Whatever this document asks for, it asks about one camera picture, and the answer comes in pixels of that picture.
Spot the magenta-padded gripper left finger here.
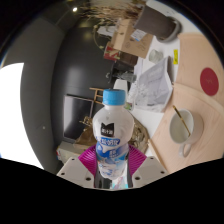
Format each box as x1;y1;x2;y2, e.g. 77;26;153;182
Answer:
56;144;99;190

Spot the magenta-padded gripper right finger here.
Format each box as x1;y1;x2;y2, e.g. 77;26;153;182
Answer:
126;144;169;190

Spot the white bottle with blue cap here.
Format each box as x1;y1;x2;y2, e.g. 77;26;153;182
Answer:
91;88;135;180

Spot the white mug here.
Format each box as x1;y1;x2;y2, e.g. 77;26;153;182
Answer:
168;108;204;158

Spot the wooden stick in mug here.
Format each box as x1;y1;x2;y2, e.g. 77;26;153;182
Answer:
171;105;193;137

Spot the wooden easel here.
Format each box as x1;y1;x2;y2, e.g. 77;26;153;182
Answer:
89;87;105;106

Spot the grey printed magazine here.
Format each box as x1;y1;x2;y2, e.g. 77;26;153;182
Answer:
134;56;174;114

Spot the white chair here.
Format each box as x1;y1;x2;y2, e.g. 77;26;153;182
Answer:
113;78;129;93

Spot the beige canvas mat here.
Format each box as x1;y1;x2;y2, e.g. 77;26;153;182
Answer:
151;32;224;174

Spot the small glass cup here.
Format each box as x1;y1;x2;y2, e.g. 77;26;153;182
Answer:
148;49;164;64

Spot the flat round red coaster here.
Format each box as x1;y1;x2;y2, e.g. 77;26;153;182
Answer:
199;67;220;97

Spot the red box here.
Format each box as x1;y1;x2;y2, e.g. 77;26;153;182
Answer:
103;44;122;62

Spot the yellow tag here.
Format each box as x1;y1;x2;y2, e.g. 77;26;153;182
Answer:
172;49;180;65

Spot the brown cardboard box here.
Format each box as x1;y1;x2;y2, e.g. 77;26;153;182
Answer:
109;18;154;60

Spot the grey pot saucer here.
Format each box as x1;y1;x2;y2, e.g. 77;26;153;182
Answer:
156;16;183;44

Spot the dried brown plant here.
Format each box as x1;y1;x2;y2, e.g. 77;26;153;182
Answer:
79;0;148;19

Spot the black wall screen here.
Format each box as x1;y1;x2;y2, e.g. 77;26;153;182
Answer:
63;94;95;141

